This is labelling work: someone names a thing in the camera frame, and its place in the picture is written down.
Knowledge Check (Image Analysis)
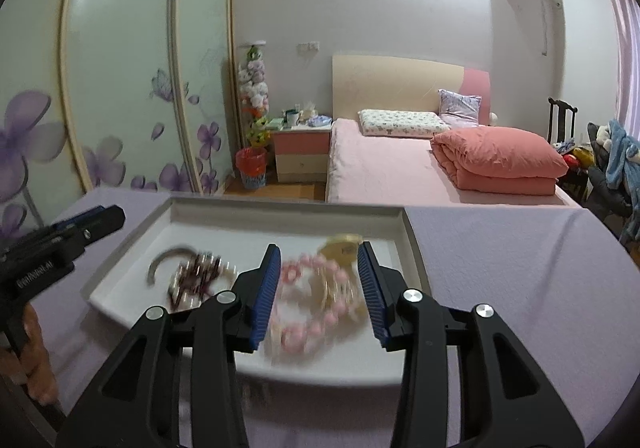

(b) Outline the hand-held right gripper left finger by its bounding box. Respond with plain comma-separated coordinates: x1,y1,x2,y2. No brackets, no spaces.
55,243,283,448

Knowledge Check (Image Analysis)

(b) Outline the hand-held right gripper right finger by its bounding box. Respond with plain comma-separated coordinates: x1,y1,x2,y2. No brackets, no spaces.
356,241,586,448

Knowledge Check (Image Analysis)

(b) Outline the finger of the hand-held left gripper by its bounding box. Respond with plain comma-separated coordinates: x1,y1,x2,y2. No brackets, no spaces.
52,207,108,231
75,206,126,253

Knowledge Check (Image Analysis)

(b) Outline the white pearl bracelet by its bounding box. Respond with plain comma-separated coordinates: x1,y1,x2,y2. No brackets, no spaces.
170,260,240,309

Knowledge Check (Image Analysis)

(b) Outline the pink bead flower bracelet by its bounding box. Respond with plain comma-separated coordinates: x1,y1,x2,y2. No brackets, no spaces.
272,252,368,354

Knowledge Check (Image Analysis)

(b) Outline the yellow band bracelet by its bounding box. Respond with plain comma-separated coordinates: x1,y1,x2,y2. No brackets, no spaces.
320,234,363,259

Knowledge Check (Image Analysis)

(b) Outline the silver cuff bangle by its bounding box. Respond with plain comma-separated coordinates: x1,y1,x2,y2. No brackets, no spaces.
146,245,197,287

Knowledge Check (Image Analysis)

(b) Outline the dark red bead necklace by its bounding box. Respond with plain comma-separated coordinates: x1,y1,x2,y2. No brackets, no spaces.
167,252,223,311

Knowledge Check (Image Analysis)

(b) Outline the grey cardboard tray box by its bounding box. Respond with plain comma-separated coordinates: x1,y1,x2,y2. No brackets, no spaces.
89,197,433,385

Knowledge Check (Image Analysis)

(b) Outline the person's left hand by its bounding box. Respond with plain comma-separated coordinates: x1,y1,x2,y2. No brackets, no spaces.
22,303,58,403

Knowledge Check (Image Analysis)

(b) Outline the bed with cream headboard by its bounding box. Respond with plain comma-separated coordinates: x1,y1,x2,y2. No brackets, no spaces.
325,54,583,209

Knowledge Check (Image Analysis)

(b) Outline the red waste bin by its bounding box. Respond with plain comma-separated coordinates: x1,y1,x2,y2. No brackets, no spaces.
235,148,268,189

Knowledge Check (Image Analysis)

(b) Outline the purple tablecloth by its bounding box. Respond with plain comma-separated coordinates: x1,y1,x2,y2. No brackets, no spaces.
30,188,640,448

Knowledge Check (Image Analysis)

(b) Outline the pink and cream nightstand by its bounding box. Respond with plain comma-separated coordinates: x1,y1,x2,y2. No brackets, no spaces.
271,120,333,185

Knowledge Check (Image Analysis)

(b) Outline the flower print sliding wardrobe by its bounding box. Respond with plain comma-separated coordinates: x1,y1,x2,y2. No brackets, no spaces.
0,0,238,239

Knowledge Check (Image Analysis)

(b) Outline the white printed pillow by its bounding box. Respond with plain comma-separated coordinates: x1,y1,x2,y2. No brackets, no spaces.
358,108,451,139

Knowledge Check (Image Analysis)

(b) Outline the folded pink duvet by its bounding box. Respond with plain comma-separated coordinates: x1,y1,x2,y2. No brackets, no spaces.
430,127,571,196

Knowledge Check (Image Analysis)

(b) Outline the clear tube of plush toys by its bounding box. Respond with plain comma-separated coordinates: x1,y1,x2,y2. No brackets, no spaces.
239,42,271,149

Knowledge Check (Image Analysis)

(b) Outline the purple pillow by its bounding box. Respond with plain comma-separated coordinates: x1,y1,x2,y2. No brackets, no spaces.
437,88,483,126

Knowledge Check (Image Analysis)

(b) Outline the grey chair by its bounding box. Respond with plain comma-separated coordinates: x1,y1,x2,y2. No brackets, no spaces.
585,123,640,219

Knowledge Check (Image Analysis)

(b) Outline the dark wooden chair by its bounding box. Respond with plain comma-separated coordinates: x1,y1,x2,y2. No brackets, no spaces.
547,98,578,143

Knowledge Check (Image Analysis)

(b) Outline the blue plush garment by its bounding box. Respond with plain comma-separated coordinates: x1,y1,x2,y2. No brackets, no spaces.
605,120,640,189

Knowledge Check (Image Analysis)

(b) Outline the pink curtain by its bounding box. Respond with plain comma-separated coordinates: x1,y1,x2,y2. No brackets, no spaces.
597,0,640,139

